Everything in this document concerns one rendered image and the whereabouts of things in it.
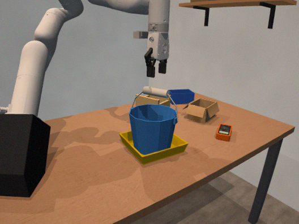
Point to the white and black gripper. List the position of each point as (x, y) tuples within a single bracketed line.
[(157, 49)]

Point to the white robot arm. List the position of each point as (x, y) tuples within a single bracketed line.
[(29, 81)]

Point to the blue bucket with wire handle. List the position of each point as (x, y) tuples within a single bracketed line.
[(152, 126)]

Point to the orange digital multimeter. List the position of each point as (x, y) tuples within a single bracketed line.
[(223, 132)]

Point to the yellow square tray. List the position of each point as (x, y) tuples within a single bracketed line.
[(178, 146)]

